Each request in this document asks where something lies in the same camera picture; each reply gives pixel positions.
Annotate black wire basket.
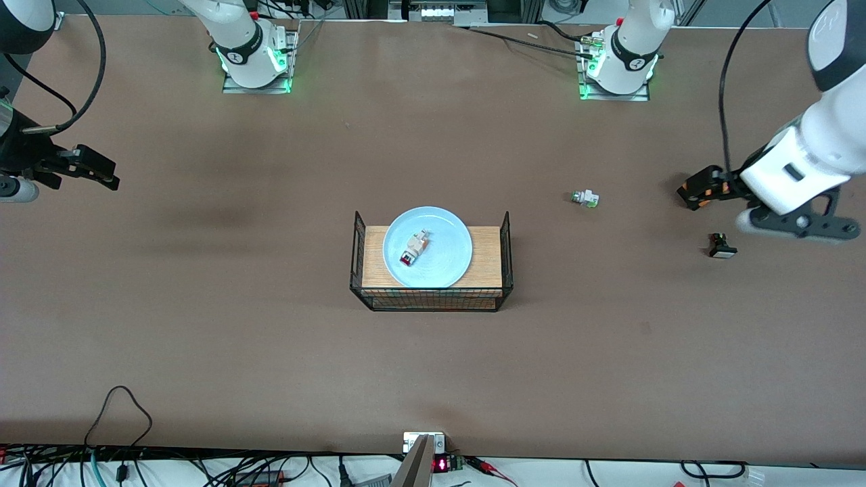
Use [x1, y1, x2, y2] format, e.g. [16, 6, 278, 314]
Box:
[349, 211, 514, 312]

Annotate red clip test leads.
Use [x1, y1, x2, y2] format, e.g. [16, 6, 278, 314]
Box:
[467, 457, 518, 487]

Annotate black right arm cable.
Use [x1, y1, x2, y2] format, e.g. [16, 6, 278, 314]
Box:
[20, 0, 107, 135]

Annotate grey device with white lights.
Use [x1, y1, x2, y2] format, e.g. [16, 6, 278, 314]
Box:
[389, 0, 488, 24]

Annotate long black table cable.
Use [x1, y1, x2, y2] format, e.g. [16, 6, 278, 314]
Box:
[453, 19, 599, 60]

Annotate light blue round plate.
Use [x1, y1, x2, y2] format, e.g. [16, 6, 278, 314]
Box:
[382, 206, 473, 288]

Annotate grey metal camera mount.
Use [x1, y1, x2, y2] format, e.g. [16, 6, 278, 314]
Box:
[391, 432, 447, 487]

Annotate orange block with black end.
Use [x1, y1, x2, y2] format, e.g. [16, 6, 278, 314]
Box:
[677, 175, 730, 211]

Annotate light wooden board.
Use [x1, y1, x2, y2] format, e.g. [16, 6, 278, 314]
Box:
[362, 226, 503, 289]

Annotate looped thin black cable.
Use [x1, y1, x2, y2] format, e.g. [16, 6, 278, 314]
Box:
[85, 386, 153, 448]

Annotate red push button switch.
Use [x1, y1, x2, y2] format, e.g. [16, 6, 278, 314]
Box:
[399, 230, 432, 267]

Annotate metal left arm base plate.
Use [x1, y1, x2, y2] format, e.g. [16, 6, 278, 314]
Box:
[578, 30, 652, 102]

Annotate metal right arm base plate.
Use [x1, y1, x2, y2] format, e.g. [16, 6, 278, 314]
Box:
[222, 27, 299, 94]

